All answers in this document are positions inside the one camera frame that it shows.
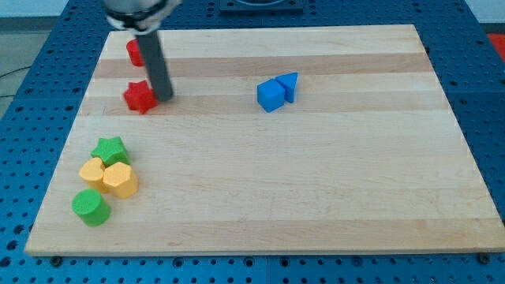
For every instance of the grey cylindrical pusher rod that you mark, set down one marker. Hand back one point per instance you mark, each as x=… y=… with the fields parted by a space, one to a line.
x=155 y=65

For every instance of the red star block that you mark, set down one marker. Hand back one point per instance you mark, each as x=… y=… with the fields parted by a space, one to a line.
x=140 y=97

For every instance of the green cylinder block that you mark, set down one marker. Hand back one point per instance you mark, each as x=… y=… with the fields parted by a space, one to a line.
x=90 y=207

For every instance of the red circle block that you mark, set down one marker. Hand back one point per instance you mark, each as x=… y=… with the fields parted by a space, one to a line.
x=134 y=53

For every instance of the blue cube block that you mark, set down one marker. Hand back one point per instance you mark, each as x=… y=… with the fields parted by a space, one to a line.
x=270 y=95

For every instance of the green star block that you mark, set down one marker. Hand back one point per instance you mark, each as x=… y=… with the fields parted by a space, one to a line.
x=111 y=151

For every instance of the yellow hexagon block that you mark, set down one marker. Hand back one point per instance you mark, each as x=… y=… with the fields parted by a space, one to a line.
x=121 y=180

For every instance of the blue triangle block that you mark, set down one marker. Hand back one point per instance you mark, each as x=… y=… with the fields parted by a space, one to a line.
x=289 y=82

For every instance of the yellow heart block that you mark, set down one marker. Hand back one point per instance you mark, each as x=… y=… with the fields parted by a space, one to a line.
x=92 y=173

